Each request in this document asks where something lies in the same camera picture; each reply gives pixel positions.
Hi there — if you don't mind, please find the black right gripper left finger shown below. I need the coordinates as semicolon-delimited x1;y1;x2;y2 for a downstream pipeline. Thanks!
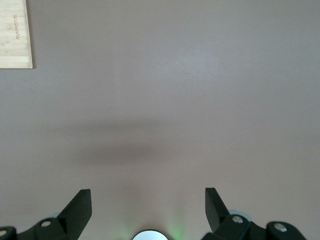
0;189;93;240

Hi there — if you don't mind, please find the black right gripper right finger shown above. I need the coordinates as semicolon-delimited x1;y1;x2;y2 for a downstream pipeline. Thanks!
201;187;308;240

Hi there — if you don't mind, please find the bamboo cutting board metal handle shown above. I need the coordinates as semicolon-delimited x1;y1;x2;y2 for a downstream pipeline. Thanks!
0;0;34;70

